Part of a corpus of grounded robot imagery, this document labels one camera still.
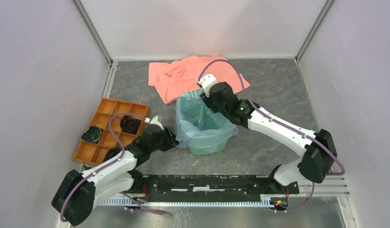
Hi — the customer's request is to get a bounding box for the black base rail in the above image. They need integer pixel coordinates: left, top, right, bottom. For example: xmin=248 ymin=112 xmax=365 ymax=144
xmin=127 ymin=175 xmax=300 ymax=203

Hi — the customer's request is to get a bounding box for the white cable duct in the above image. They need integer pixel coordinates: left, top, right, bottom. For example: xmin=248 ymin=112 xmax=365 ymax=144
xmin=100 ymin=194 xmax=279 ymax=209

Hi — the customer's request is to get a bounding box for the green trash bin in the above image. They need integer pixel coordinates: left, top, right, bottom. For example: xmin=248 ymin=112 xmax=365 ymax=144
xmin=182 ymin=94 xmax=230 ymax=156

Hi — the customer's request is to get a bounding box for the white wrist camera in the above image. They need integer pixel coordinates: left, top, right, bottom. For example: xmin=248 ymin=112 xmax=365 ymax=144
xmin=144 ymin=115 xmax=164 ymax=130
xmin=196 ymin=73 xmax=218 ymax=97

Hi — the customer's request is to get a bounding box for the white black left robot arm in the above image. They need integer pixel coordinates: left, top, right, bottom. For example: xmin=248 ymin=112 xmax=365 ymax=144
xmin=51 ymin=123 xmax=179 ymax=226

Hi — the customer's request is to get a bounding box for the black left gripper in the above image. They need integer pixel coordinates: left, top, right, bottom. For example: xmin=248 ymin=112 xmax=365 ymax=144
xmin=149 ymin=125 xmax=183 ymax=153

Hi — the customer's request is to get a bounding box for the translucent blue trash bag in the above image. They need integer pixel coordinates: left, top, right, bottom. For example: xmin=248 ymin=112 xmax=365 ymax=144
xmin=175 ymin=89 xmax=239 ymax=150

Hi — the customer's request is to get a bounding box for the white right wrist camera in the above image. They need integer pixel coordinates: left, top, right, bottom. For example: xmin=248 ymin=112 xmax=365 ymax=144
xmin=196 ymin=73 xmax=218 ymax=97

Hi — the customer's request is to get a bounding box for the orange wooden divided tray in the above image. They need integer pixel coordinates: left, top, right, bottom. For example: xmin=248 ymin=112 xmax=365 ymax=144
xmin=72 ymin=98 xmax=150 ymax=166

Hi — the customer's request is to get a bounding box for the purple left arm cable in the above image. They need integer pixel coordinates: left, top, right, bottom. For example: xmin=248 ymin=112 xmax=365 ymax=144
xmin=59 ymin=112 xmax=150 ymax=223

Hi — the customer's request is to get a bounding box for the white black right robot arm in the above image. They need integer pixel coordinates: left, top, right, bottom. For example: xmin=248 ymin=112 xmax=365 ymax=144
xmin=200 ymin=82 xmax=337 ymax=194

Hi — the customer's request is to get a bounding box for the pink cloth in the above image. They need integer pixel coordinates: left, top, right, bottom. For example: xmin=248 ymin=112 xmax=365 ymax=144
xmin=148 ymin=56 xmax=243 ymax=104

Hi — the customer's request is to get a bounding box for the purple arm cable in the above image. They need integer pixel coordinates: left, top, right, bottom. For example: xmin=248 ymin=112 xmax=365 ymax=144
xmin=59 ymin=112 xmax=150 ymax=223
xmin=197 ymin=59 xmax=346 ymax=213

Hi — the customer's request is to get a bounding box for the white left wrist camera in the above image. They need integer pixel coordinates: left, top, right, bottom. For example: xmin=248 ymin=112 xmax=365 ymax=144
xmin=144 ymin=115 xmax=164 ymax=130

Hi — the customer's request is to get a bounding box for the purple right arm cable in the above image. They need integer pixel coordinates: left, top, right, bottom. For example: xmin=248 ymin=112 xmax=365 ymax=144
xmin=197 ymin=59 xmax=346 ymax=213

